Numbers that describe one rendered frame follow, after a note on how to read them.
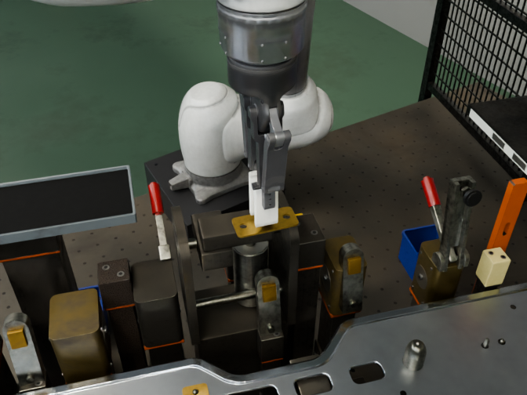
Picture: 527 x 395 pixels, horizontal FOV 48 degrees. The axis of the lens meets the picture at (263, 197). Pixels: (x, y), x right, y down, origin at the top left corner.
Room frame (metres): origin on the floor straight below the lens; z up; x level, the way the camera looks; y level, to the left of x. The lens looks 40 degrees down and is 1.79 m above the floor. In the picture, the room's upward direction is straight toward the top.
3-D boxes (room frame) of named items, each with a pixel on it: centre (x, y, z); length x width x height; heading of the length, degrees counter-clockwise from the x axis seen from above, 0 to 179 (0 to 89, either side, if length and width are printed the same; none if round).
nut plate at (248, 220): (0.58, 0.00, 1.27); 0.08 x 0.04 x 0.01; 107
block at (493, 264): (0.72, -0.40, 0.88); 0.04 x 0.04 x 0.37; 14
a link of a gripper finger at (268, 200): (0.55, -0.01, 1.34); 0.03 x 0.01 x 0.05; 17
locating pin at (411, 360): (0.55, -0.23, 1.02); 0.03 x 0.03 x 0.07
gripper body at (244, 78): (0.58, 0.00, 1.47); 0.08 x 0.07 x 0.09; 17
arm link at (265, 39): (0.58, 0.00, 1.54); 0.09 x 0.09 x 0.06
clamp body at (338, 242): (0.74, -0.14, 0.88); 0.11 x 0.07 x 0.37; 14
